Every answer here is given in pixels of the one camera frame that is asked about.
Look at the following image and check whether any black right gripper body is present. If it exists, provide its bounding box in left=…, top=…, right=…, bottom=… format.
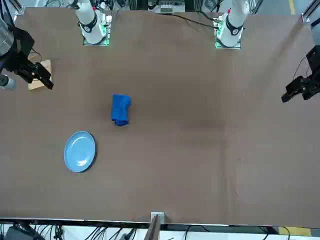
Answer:
left=0, top=26, right=35, bottom=74

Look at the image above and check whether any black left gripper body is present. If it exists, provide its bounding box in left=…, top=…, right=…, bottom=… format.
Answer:
left=305, top=44, right=320, bottom=76

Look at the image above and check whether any blue cloth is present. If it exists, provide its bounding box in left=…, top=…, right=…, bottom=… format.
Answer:
left=111, top=93, right=132, bottom=127

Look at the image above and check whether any blue plastic plate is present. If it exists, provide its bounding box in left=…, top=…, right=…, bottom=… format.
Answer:
left=63, top=130, right=97, bottom=174

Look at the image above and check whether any wooden cup rack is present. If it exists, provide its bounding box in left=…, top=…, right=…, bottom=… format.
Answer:
left=27, top=59, right=53, bottom=91

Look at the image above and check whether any white power strip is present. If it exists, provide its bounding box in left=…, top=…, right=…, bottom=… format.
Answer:
left=161, top=0, right=184, bottom=7

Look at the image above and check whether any black device box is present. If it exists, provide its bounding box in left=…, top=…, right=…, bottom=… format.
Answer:
left=4, top=223, right=41, bottom=240

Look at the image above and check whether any black cable across table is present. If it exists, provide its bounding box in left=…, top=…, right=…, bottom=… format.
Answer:
left=154, top=11, right=221, bottom=28

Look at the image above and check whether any silver table clamp bracket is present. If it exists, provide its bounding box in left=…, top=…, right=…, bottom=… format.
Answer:
left=150, top=211, right=166, bottom=225

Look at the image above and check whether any upright mounting post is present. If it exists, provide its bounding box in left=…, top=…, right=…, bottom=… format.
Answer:
left=146, top=214, right=161, bottom=240

